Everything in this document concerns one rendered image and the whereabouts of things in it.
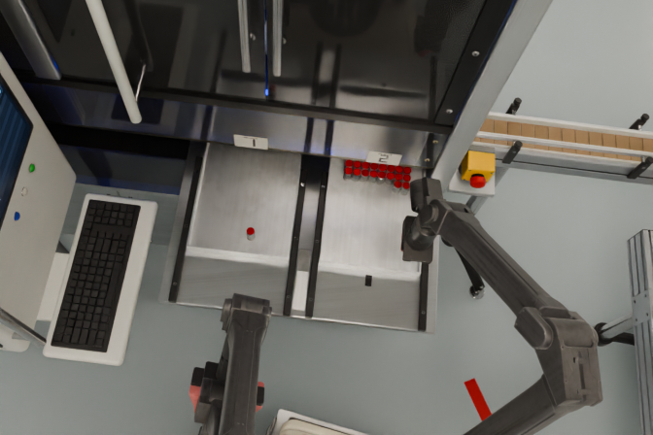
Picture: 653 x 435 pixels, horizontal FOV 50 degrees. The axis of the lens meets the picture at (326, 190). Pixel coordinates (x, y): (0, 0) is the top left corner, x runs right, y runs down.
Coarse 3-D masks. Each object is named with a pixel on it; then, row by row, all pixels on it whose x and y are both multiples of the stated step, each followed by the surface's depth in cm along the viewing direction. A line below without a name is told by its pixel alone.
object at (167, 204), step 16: (80, 192) 221; (96, 192) 219; (112, 192) 218; (128, 192) 217; (144, 192) 215; (80, 208) 234; (160, 208) 226; (176, 208) 225; (64, 224) 251; (160, 224) 241; (160, 240) 256
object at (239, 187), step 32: (224, 160) 190; (256, 160) 190; (288, 160) 191; (224, 192) 186; (256, 192) 187; (288, 192) 187; (192, 224) 180; (224, 224) 182; (256, 224) 183; (288, 224) 184; (256, 256) 178; (288, 256) 177
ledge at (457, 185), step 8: (456, 176) 193; (448, 184) 192; (456, 184) 192; (464, 184) 192; (488, 184) 193; (456, 192) 193; (464, 192) 192; (472, 192) 192; (480, 192) 192; (488, 192) 192
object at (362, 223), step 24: (336, 168) 191; (336, 192) 188; (360, 192) 189; (384, 192) 189; (408, 192) 190; (336, 216) 186; (360, 216) 186; (384, 216) 187; (336, 240) 183; (360, 240) 183; (384, 240) 184; (336, 264) 178; (360, 264) 181; (384, 264) 181; (408, 264) 182
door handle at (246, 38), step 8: (240, 0) 117; (248, 0) 118; (240, 8) 119; (248, 8) 120; (240, 16) 121; (248, 16) 122; (240, 24) 123; (248, 24) 124; (240, 32) 126; (248, 32) 126; (240, 40) 128; (248, 40) 128; (240, 48) 130; (248, 48) 130; (248, 56) 132; (248, 64) 135; (248, 72) 137
